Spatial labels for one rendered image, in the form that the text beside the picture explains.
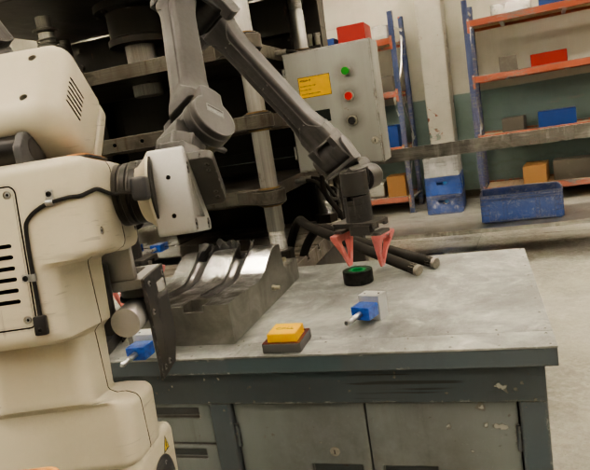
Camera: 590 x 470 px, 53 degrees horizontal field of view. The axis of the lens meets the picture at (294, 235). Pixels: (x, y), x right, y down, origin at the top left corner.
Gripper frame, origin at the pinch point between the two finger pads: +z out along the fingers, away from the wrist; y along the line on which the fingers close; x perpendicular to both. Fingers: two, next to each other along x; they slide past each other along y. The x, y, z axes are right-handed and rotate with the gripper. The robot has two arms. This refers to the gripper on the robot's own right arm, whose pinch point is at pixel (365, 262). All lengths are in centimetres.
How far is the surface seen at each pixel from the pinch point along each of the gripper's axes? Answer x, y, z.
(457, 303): -11.9, -14.2, 12.7
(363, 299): 1.0, 1.5, 8.1
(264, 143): -46, 59, -27
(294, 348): 20.8, 6.4, 11.4
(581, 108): -654, 76, 5
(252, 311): 9.0, 26.6, 9.4
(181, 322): 23.9, 33.8, 6.8
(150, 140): -38, 104, -34
